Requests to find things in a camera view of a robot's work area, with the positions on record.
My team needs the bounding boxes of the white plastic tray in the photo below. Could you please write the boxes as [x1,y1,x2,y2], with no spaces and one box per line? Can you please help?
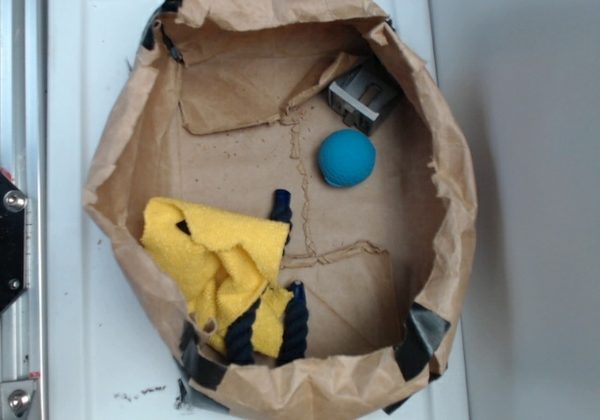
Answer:
[46,0,446,419]

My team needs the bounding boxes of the brown paper bag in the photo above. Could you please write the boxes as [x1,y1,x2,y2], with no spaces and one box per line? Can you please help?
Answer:
[83,0,478,419]

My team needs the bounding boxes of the dark blue rope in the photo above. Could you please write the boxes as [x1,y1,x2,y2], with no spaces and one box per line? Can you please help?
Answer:
[223,187,310,365]

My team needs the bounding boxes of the yellow microfiber cloth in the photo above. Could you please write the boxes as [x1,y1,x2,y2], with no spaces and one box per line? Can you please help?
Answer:
[141,197,293,358]

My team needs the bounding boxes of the blue rubber ball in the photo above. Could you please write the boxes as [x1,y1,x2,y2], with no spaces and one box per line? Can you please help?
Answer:
[318,129,377,188]

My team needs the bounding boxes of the grey metal block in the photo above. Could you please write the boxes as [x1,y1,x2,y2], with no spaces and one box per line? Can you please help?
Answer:
[328,58,402,136]

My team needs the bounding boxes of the aluminium frame rail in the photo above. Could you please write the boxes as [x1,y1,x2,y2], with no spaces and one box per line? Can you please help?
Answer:
[1,0,48,419]

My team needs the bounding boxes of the black mounting bracket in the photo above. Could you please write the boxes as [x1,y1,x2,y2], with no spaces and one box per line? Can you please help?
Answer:
[0,172,27,313]

